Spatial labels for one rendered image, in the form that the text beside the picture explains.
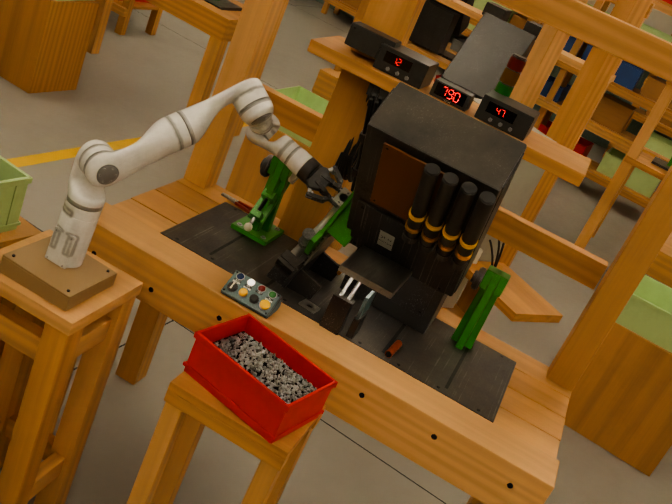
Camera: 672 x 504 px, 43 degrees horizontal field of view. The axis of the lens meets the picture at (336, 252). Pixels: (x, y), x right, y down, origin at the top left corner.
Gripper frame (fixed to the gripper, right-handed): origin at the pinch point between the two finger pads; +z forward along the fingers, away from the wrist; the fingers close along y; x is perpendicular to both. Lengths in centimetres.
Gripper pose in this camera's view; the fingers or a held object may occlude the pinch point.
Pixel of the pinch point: (340, 198)
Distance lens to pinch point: 249.6
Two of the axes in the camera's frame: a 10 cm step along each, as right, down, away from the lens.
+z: 7.4, 6.7, -0.9
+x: -1.6, 2.9, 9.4
